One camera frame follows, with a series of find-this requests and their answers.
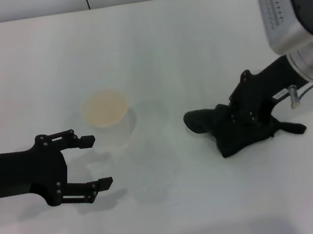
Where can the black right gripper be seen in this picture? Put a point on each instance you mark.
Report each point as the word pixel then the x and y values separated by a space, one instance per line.
pixel 269 85

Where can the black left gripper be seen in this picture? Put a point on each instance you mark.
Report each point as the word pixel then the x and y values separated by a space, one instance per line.
pixel 14 170

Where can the dark blue rag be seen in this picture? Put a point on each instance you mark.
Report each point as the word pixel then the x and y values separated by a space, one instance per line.
pixel 204 121

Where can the white paper cup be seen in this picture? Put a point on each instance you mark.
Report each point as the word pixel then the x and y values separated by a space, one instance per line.
pixel 105 108

